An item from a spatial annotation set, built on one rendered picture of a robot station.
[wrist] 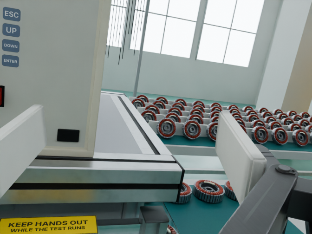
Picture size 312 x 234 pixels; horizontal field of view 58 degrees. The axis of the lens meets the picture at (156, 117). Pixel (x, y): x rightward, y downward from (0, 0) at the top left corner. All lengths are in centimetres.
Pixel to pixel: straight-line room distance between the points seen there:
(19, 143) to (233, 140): 12
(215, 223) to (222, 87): 686
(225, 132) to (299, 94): 396
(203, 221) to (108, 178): 64
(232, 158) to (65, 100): 21
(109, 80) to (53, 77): 642
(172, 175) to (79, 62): 17
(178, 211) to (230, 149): 80
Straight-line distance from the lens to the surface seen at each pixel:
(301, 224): 114
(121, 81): 678
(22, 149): 18
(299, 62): 401
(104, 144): 39
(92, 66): 32
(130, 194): 35
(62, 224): 32
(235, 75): 784
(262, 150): 17
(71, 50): 32
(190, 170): 261
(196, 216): 96
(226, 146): 18
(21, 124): 18
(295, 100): 411
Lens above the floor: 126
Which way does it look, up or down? 15 degrees down
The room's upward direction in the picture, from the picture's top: 10 degrees clockwise
